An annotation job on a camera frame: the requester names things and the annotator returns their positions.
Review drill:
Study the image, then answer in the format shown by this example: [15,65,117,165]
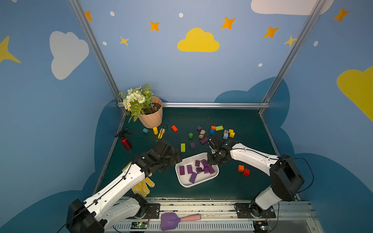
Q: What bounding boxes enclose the yellow work glove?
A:
[131,177,155,197]

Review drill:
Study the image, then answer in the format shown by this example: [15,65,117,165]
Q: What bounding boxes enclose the red cube right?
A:
[243,169,250,176]

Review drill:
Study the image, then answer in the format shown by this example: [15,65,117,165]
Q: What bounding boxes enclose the tan wooden brick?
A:
[199,130,206,139]

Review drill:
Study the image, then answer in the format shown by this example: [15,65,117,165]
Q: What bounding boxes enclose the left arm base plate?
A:
[134,203,160,219]

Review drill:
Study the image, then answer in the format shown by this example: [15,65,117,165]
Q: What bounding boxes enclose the purple brick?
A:
[179,166,185,176]
[189,172,198,183]
[187,165,193,174]
[200,137,209,145]

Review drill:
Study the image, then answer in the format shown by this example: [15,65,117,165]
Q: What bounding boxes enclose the small yellow block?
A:
[158,128,166,139]

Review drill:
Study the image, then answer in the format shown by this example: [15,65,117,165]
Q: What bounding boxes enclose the purple arch block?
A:
[201,159,208,167]

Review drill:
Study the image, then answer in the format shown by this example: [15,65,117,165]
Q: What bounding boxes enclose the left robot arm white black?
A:
[64,140,182,233]

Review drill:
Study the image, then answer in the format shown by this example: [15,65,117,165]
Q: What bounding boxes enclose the lime green tall brick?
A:
[181,143,186,152]

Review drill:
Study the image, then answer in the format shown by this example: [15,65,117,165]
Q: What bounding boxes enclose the red spray bottle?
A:
[115,128,132,150]

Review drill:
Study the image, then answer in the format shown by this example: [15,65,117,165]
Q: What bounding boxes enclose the white plastic storage bin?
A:
[175,152,219,188]

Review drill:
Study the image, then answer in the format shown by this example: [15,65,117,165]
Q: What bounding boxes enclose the dark purple block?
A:
[196,167,204,174]

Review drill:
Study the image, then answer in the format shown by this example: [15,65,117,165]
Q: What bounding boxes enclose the yellow notched block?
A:
[229,129,235,138]

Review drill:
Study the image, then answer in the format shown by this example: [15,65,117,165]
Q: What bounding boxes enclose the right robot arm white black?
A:
[207,136,305,218]

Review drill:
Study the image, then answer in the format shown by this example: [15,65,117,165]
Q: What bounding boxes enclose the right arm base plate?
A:
[234,203,276,218]

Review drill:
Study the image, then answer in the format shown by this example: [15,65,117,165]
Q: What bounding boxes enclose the potted plant terracotta pot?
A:
[119,83,163,129]

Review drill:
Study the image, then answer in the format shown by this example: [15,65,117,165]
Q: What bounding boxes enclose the purple toy shovel pink handle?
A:
[161,213,201,231]

